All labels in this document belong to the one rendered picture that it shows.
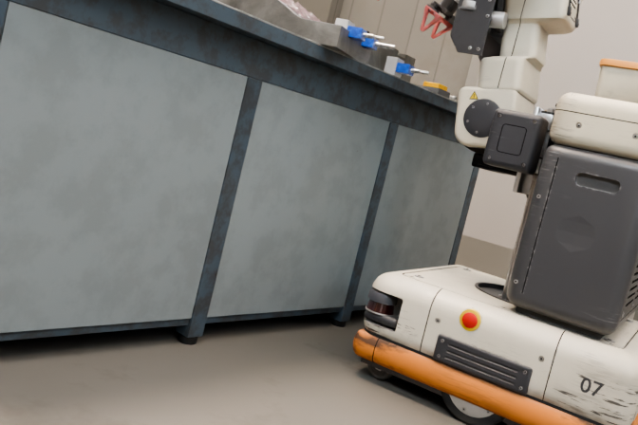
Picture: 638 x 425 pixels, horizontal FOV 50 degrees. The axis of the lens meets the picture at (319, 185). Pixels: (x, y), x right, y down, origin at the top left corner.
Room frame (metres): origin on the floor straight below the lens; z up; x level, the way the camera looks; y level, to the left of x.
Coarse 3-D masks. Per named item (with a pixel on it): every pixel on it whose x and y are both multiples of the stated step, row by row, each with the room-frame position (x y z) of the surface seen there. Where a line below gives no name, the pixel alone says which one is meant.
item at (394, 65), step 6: (390, 60) 2.03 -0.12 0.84; (396, 60) 2.02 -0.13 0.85; (402, 60) 2.04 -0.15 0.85; (390, 66) 2.03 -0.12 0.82; (396, 66) 2.02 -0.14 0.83; (402, 66) 2.01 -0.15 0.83; (408, 66) 2.00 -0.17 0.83; (390, 72) 2.02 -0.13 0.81; (396, 72) 2.03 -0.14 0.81; (402, 72) 2.01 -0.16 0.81; (408, 72) 2.01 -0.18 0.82; (414, 72) 2.01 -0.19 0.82; (420, 72) 2.00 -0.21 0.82; (426, 72) 1.99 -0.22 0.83
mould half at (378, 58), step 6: (378, 48) 2.04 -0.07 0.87; (372, 54) 2.02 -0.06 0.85; (378, 54) 2.04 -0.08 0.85; (384, 54) 2.07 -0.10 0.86; (390, 54) 2.09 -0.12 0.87; (396, 54) 2.12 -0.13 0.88; (372, 60) 2.03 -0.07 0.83; (378, 60) 2.05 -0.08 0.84; (384, 60) 2.07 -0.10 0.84; (408, 60) 2.17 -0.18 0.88; (414, 60) 2.20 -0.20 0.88; (378, 66) 2.06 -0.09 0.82; (384, 66) 2.08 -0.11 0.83; (402, 78) 2.17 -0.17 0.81; (408, 78) 2.19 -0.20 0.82
